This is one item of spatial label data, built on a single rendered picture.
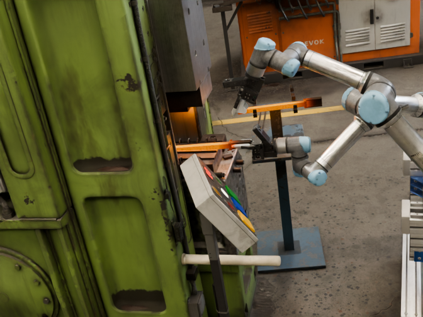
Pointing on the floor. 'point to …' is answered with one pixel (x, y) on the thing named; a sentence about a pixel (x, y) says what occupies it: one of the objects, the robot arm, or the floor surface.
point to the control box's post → (216, 273)
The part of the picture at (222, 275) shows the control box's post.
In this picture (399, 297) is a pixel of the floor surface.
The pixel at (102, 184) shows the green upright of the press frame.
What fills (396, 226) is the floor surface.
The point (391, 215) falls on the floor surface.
